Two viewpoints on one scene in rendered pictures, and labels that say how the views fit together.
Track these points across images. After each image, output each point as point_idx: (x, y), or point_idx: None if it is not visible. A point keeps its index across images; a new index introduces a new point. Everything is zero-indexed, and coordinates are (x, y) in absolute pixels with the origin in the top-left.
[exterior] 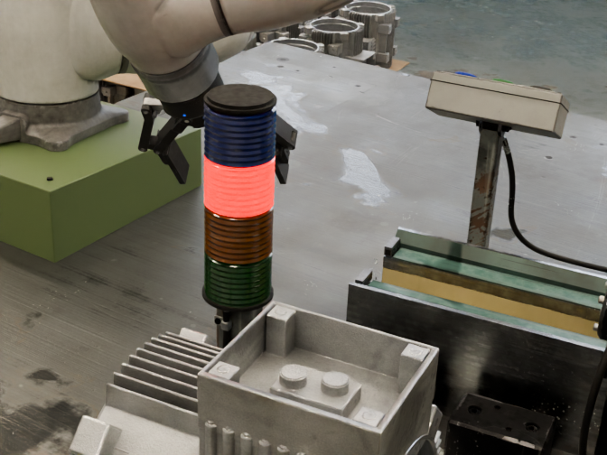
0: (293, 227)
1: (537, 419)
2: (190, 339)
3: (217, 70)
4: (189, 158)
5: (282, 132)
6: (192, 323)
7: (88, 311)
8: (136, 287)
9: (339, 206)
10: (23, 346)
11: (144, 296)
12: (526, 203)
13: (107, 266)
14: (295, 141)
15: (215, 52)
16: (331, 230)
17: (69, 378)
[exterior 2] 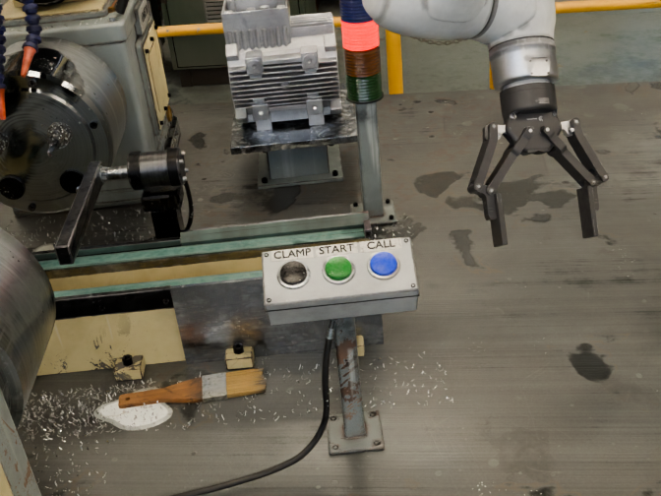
0: (570, 409)
1: None
2: (321, 25)
3: (495, 83)
4: None
5: (474, 170)
6: (511, 279)
7: (587, 259)
8: (588, 287)
9: (568, 468)
10: (580, 225)
11: (572, 283)
12: None
13: (636, 293)
14: (469, 188)
15: (499, 70)
16: (531, 423)
17: (525, 222)
